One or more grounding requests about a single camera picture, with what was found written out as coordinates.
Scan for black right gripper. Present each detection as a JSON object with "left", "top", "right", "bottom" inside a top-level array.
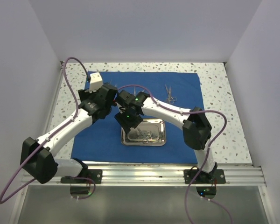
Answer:
[{"left": 116, "top": 107, "right": 144, "bottom": 133}]

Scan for steel instrument tray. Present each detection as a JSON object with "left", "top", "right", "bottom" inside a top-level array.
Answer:
[{"left": 121, "top": 119, "right": 167, "bottom": 147}]

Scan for blue cloth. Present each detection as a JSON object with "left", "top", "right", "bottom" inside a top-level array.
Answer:
[{"left": 71, "top": 71, "right": 204, "bottom": 163}]

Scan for steel surgical scissors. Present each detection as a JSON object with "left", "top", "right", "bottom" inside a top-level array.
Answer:
[{"left": 165, "top": 85, "right": 177, "bottom": 105}]

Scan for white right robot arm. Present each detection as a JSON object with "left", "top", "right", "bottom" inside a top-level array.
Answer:
[{"left": 115, "top": 90, "right": 217, "bottom": 183}]

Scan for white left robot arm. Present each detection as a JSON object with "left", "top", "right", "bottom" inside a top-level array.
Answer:
[{"left": 20, "top": 84, "right": 118, "bottom": 184}]

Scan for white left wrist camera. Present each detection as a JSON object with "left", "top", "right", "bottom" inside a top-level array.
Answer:
[{"left": 89, "top": 72, "right": 103, "bottom": 93}]

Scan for aluminium front rail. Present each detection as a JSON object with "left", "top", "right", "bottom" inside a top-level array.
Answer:
[{"left": 21, "top": 165, "right": 265, "bottom": 187}]

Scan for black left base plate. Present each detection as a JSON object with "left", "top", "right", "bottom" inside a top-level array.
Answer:
[{"left": 60, "top": 169, "right": 103, "bottom": 184}]

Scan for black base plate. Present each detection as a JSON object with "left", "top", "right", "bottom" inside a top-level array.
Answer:
[
  {"left": 60, "top": 169, "right": 103, "bottom": 184},
  {"left": 183, "top": 167, "right": 226, "bottom": 184}
]

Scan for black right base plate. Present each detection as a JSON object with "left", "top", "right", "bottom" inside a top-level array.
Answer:
[{"left": 183, "top": 167, "right": 226, "bottom": 184}]

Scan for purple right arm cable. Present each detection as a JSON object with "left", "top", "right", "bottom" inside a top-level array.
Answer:
[{"left": 116, "top": 84, "right": 235, "bottom": 224}]

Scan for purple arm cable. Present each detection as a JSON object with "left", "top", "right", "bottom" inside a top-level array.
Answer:
[
  {"left": 116, "top": 84, "right": 235, "bottom": 224},
  {"left": 0, "top": 56, "right": 96, "bottom": 204}
]

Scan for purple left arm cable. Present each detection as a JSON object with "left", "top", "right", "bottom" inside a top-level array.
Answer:
[{"left": 0, "top": 56, "right": 96, "bottom": 204}]

